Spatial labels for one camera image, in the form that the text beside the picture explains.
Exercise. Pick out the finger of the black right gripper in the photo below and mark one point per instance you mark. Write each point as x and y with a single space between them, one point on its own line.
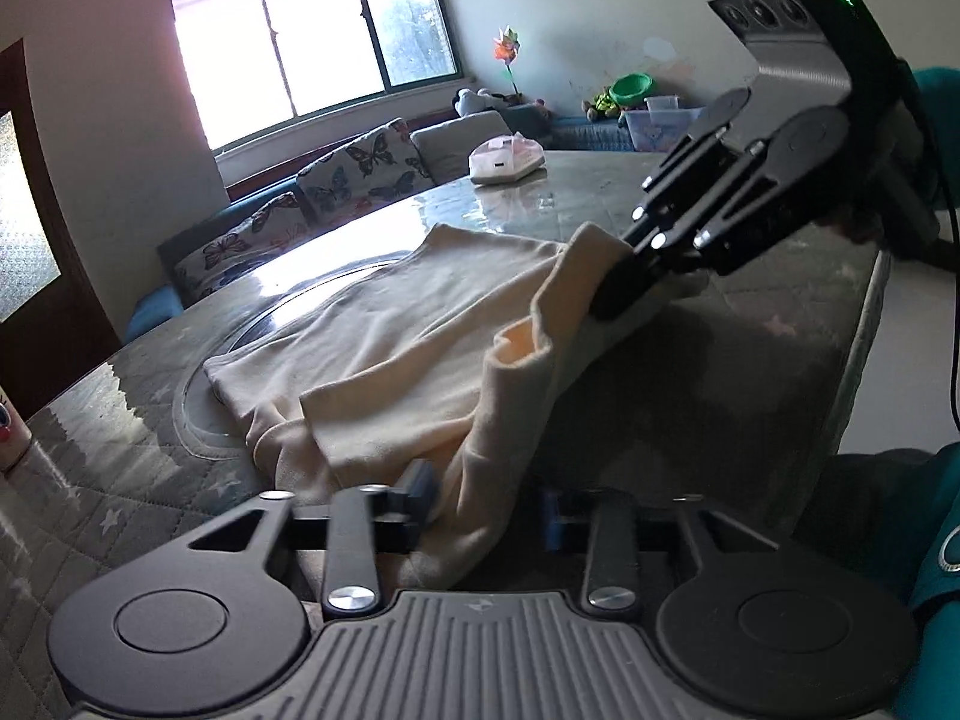
623 285
662 259

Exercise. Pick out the teal jacket right forearm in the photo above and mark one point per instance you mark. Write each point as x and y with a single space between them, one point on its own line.
931 97

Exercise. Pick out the glass lazy susan turntable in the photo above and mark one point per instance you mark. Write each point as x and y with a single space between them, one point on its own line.
247 344

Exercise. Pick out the window with frame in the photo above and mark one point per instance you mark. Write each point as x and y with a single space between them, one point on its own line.
256 65

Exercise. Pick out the dark wooden door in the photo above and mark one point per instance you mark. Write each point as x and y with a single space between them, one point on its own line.
54 329

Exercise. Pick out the clear plastic storage box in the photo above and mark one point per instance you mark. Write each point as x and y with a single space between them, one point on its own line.
658 123

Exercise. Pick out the butterfly print cushion upright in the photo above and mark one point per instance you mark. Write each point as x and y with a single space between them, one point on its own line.
374 170

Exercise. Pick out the cream knit garment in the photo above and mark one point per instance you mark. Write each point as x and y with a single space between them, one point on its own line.
456 355

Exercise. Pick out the grey star quilted table cover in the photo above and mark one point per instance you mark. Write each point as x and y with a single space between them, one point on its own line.
739 393

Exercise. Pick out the pink white tissue pack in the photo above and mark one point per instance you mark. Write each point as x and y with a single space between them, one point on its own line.
505 160

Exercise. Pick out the blue sofa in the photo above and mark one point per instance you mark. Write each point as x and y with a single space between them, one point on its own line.
532 120

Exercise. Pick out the plain beige cushion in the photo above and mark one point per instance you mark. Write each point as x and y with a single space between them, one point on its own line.
445 148

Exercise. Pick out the butterfly print pillow lying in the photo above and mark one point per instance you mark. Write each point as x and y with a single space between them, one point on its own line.
278 225

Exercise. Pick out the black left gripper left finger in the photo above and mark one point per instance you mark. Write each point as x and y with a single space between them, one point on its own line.
395 514

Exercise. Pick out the green plastic bowl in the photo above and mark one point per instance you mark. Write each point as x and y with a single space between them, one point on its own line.
630 90

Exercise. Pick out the pink cartoon face bottle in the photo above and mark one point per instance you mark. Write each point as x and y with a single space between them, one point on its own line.
15 435

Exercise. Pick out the teal jacket torso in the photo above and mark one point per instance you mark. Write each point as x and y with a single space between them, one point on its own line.
893 517

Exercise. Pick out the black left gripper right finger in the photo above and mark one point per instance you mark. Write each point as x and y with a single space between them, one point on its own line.
568 517

